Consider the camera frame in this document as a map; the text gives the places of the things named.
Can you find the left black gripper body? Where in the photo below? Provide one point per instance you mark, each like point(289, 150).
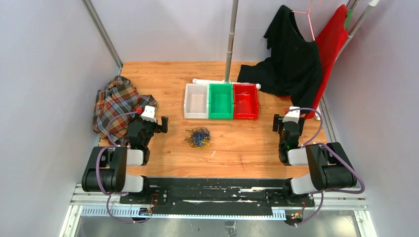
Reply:
point(150, 128)

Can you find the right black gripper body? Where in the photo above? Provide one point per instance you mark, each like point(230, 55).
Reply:
point(281, 124)

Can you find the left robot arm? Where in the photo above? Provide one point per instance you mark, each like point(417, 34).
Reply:
point(106, 168)

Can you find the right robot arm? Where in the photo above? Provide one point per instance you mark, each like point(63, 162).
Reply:
point(329, 166)

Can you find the red plastic bin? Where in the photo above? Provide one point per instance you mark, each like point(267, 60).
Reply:
point(246, 104)

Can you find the white plastic bin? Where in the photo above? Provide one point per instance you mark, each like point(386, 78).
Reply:
point(196, 104)

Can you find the plaid flannel shirt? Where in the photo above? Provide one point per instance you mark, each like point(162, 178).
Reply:
point(119, 96)

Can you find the black t-shirt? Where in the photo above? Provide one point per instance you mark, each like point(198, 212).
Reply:
point(293, 68)

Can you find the white stand base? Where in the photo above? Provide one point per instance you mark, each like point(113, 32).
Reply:
point(207, 81)

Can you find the green plastic bin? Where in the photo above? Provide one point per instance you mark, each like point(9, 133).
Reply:
point(221, 102)

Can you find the red garment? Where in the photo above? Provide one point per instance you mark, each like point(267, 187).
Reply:
point(329, 42)

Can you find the pink clothes hanger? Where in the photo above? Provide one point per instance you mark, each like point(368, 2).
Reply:
point(307, 13)

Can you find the metal stand pole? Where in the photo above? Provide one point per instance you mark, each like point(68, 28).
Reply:
point(231, 41)

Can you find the green clothes hanger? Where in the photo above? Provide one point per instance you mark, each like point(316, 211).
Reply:
point(348, 18)

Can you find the white garment rack pole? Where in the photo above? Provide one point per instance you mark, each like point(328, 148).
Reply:
point(351, 4)

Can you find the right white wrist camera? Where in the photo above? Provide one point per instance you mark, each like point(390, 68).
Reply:
point(292, 114)

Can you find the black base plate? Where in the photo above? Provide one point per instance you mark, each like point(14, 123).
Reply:
point(216, 196)

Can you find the aluminium frame rail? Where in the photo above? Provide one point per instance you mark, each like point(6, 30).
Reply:
point(333, 215)

